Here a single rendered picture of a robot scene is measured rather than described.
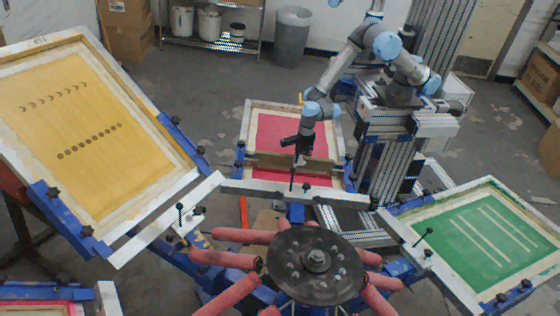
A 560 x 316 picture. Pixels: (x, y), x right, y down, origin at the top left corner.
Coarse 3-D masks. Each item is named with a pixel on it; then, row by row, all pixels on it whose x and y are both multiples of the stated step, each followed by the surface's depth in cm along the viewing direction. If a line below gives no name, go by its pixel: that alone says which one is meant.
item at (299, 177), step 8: (296, 120) 251; (296, 128) 244; (320, 128) 247; (320, 136) 241; (320, 144) 234; (312, 152) 227; (320, 152) 228; (328, 152) 229; (296, 176) 209; (304, 176) 210; (312, 176) 211; (320, 176) 212; (328, 176) 213; (312, 184) 206; (320, 184) 207; (328, 184) 208
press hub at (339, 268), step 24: (288, 240) 129; (312, 240) 131; (336, 240) 132; (288, 264) 121; (312, 264) 121; (336, 264) 125; (360, 264) 126; (288, 288) 115; (312, 288) 117; (336, 288) 118; (360, 288) 119; (288, 312) 133; (312, 312) 132
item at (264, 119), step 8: (264, 120) 245; (272, 120) 247; (280, 120) 248; (288, 120) 249; (264, 128) 239; (256, 136) 231; (264, 136) 232; (256, 144) 225; (264, 144) 227; (288, 152) 224; (256, 168) 210; (264, 168) 210; (256, 176) 205; (264, 176) 206; (272, 176) 207; (280, 176) 207; (288, 176) 208
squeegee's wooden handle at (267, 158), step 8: (256, 152) 203; (264, 152) 204; (272, 152) 205; (280, 152) 205; (264, 160) 205; (272, 160) 205; (280, 160) 205; (288, 160) 205; (304, 160) 205; (312, 160) 205; (320, 160) 205; (328, 160) 206; (304, 168) 208; (312, 168) 208; (320, 168) 208; (328, 168) 208
